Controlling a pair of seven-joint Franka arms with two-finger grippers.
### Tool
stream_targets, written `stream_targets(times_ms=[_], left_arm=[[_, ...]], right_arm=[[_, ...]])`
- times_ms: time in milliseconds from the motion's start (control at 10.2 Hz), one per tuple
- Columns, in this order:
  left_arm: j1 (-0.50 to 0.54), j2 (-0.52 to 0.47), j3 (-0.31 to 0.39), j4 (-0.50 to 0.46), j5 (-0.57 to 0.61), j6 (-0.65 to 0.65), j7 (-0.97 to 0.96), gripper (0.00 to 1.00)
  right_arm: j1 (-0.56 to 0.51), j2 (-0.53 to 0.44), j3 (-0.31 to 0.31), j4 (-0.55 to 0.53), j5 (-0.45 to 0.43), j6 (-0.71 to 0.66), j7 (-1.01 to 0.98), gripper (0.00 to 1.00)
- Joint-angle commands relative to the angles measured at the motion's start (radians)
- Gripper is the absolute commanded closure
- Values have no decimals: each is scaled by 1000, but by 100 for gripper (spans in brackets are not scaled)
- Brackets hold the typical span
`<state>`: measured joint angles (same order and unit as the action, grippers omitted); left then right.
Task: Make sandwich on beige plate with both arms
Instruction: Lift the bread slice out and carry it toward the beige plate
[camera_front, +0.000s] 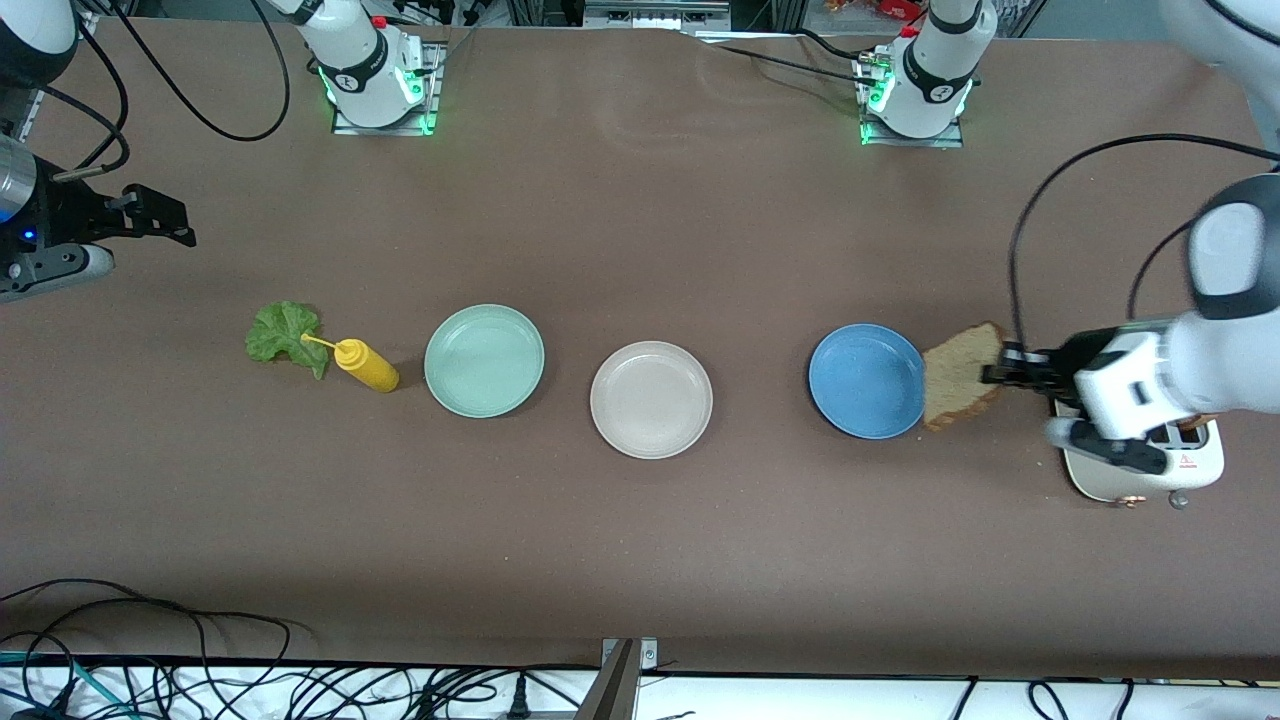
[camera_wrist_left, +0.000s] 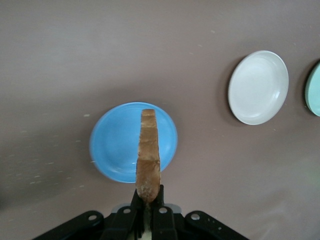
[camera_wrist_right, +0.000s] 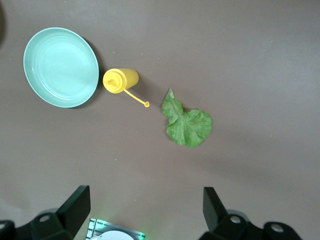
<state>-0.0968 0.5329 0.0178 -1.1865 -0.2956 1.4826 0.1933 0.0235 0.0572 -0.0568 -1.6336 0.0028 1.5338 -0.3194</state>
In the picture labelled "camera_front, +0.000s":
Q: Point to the blue plate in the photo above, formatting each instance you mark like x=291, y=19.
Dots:
x=868, y=382

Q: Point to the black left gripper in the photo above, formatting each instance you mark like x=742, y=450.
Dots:
x=1060, y=368

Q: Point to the red box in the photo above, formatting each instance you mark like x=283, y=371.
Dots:
x=885, y=8

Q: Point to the black power plug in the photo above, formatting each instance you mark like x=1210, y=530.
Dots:
x=519, y=700

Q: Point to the green lettuce leaf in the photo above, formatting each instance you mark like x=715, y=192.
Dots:
x=280, y=335

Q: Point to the mint green plate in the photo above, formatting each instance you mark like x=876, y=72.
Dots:
x=484, y=362

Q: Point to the yellow mustard squeeze bottle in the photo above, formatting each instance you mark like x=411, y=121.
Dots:
x=370, y=368

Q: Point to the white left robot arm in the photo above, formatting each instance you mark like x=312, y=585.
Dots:
x=1230, y=350

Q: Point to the aluminium frame rail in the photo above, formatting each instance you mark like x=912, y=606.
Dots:
x=655, y=12

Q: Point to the grey metal bracket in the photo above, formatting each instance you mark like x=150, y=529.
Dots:
x=615, y=690

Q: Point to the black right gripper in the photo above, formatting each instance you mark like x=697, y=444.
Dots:
x=62, y=216

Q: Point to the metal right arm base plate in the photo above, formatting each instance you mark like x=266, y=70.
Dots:
x=434, y=100

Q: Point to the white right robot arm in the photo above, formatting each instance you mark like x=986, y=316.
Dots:
x=365, y=70

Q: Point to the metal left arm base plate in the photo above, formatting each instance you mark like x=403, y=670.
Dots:
x=950, y=141

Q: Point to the beige plate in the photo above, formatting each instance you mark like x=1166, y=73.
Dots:
x=650, y=400

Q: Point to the white toaster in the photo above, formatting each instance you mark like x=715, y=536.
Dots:
x=1190, y=470

